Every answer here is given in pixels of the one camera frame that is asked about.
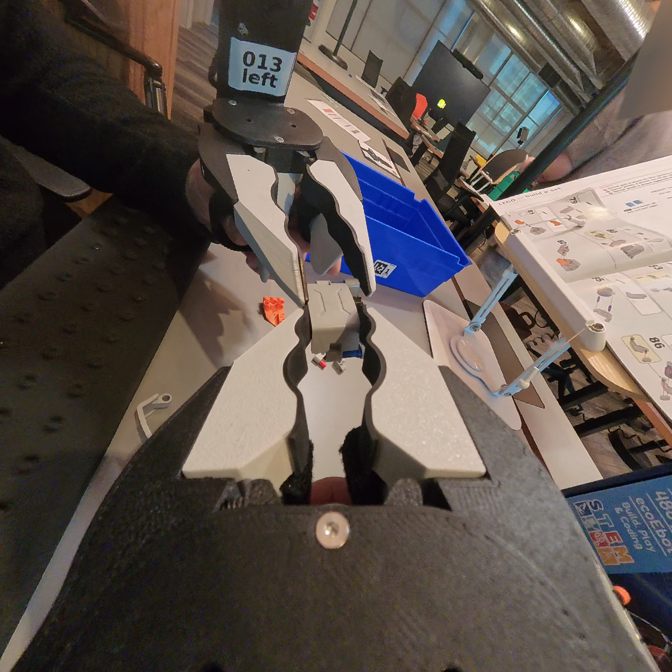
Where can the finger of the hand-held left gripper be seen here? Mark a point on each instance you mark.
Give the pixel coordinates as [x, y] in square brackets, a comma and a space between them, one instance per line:
[263, 221]
[341, 221]

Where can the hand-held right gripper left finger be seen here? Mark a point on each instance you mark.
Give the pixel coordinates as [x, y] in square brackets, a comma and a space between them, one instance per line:
[247, 420]

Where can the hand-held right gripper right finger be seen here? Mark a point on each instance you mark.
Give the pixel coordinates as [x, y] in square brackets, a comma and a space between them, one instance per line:
[425, 420]

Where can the person's left forearm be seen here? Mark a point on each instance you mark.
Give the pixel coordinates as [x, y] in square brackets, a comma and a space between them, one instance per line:
[95, 116]

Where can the person's left hand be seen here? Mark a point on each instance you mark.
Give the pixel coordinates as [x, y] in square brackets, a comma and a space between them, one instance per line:
[210, 210]

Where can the blue plastic bin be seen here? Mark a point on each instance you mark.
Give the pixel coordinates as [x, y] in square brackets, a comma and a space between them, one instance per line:
[420, 252]

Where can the white book stand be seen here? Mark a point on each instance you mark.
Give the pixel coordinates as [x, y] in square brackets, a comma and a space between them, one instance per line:
[478, 352]

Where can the orange toy part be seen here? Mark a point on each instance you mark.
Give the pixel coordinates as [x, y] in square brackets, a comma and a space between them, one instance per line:
[273, 308]

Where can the grey curved toy part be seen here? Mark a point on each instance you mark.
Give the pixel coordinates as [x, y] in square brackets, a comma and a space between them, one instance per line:
[154, 410]

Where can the grey small connector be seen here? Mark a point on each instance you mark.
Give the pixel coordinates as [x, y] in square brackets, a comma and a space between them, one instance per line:
[339, 366]

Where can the black office chair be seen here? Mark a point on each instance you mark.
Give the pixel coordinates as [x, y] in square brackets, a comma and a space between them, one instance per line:
[126, 53]

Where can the black monitor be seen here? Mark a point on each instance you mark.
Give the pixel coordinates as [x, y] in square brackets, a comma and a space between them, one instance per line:
[449, 82]

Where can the black foam pad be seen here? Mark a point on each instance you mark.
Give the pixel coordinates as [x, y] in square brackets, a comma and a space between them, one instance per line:
[74, 368]

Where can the blue robot kit box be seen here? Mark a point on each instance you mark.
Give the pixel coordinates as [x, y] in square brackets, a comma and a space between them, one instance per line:
[630, 525]

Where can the open instruction booklet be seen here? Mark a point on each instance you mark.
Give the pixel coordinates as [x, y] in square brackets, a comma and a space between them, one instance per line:
[599, 252]

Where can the black ceiling pole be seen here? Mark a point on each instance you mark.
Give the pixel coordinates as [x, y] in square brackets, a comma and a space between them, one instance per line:
[588, 116]

